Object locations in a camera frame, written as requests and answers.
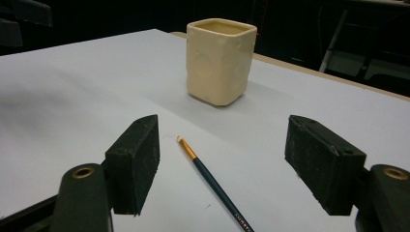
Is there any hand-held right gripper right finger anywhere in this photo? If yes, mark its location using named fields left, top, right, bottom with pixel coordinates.
left=284, top=114, right=367, bottom=217

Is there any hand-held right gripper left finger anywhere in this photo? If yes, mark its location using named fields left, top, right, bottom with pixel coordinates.
left=104, top=114, right=161, bottom=217

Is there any dark thin paintbrush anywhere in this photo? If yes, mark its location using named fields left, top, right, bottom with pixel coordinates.
left=176, top=134, right=255, bottom=232

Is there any cream square ceramic cup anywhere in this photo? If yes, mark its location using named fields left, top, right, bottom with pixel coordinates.
left=186, top=17, right=258, bottom=107

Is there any black folding chair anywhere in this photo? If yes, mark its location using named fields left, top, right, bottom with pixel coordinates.
left=349, top=6, right=410, bottom=95

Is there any white desk leg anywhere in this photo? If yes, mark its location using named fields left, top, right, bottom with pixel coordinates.
left=318, top=9, right=350, bottom=73

